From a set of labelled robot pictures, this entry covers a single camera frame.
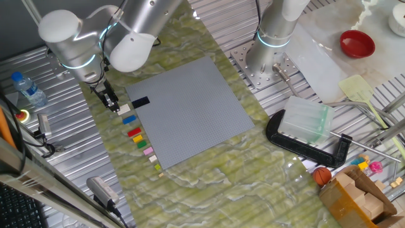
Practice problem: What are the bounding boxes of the red bowl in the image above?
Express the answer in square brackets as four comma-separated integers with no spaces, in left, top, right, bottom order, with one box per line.
[340,30,377,60]

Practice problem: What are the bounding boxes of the black keyboard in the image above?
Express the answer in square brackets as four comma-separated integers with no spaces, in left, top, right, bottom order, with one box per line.
[0,183,48,228]

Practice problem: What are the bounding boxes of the green marble pattern mat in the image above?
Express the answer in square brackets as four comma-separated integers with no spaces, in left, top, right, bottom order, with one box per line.
[61,0,342,228]

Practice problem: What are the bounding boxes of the grey Lego baseplate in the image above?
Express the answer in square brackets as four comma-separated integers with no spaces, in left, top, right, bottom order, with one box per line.
[125,56,256,170]

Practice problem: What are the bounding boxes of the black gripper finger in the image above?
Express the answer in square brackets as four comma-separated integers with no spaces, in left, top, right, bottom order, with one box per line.
[106,87,121,111]
[98,93,115,113]

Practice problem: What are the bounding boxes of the toy basketball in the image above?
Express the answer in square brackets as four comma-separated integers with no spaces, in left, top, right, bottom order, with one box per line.
[312,167,332,187]

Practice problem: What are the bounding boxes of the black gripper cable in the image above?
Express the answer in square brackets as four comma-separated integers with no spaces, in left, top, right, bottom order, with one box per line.
[94,0,128,88]

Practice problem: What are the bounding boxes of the silver metal stand legs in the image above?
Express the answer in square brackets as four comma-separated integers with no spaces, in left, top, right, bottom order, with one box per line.
[368,91,405,149]

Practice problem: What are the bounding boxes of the white Lego plate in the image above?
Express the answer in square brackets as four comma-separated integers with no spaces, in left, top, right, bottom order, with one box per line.
[116,103,132,116]

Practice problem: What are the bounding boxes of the silver depth camera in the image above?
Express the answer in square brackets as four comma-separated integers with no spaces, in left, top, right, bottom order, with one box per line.
[36,113,53,139]
[86,176,120,207]

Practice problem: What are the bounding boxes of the silver tripod pole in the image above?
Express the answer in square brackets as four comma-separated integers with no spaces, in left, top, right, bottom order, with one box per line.
[21,0,43,25]

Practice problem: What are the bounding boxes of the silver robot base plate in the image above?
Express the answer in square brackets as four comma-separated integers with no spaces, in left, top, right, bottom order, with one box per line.
[230,41,300,90]

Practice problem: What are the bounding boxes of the small tan wooden block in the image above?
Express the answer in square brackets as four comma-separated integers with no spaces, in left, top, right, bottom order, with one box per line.
[389,176,404,189]

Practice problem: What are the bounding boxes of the white marble pattern sheet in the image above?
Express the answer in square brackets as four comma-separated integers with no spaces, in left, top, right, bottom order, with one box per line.
[297,0,405,82]

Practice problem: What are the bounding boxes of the cardboard box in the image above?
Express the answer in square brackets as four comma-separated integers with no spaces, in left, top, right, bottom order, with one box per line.
[318,165,404,228]

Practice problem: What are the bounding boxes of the metal frame bar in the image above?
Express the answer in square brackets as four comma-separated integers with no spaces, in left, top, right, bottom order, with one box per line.
[0,136,126,228]

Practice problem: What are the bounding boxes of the black C-clamp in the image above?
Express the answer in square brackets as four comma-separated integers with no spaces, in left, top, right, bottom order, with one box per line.
[265,109,401,168]

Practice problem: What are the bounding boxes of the translucent plastic container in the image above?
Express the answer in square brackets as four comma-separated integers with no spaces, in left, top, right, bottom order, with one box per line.
[278,96,335,146]

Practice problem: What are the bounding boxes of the grey base cable with connector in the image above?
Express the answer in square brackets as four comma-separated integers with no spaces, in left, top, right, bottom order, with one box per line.
[272,63,396,127]

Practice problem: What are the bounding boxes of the red emergency stop button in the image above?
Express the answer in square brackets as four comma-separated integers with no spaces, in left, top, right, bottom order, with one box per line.
[15,109,30,124]

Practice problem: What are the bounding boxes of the orange pole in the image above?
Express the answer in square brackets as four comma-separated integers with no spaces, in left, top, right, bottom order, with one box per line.
[0,106,16,149]

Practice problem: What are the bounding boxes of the clear water bottle blue cap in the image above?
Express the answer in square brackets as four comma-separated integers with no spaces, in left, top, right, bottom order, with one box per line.
[11,72,48,108]

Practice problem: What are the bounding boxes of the black Lego plate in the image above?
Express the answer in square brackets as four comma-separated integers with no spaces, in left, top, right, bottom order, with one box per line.
[131,96,151,110]

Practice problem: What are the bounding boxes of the pink plastic toy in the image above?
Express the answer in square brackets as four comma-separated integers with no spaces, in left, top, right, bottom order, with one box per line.
[368,161,383,174]

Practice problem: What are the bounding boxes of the translucent plastic sheet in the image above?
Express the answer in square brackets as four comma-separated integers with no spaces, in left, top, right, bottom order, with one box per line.
[283,22,349,104]

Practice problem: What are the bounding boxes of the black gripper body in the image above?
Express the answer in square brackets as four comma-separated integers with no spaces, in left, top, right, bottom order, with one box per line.
[89,79,112,96]

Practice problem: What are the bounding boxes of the white cup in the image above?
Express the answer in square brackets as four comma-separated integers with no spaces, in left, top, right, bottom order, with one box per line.
[388,3,405,37]

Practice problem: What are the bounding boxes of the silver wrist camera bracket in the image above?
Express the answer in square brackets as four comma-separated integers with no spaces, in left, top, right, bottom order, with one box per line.
[47,50,71,80]

